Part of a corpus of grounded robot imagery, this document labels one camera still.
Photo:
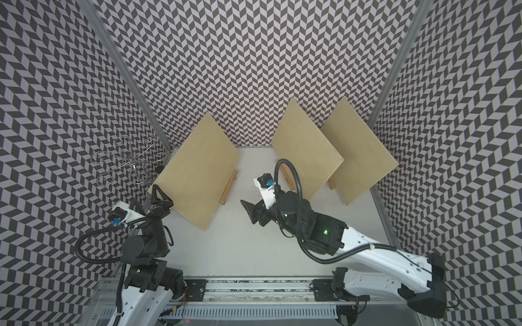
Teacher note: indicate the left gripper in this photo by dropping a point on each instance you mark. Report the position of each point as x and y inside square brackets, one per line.
[165, 204]

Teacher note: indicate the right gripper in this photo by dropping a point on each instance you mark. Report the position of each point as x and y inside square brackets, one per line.
[257, 210]

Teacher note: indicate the small wooden easel piece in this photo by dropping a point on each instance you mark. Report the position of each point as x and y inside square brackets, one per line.
[228, 187]

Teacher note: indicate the plywood board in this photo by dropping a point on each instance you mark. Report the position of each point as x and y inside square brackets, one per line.
[198, 173]
[366, 159]
[300, 141]

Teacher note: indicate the wooden easel frame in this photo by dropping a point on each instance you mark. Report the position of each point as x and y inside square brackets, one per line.
[287, 174]
[331, 184]

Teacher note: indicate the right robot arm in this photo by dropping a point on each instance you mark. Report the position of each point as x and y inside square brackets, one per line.
[417, 280]

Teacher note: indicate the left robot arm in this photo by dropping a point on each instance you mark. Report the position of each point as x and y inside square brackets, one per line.
[148, 285]

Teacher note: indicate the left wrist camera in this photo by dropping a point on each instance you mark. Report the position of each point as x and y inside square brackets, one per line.
[124, 214]

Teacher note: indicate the wire mug tree stand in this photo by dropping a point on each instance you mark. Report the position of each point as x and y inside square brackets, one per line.
[123, 157]

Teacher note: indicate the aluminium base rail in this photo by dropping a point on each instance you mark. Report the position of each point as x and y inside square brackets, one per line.
[271, 298]

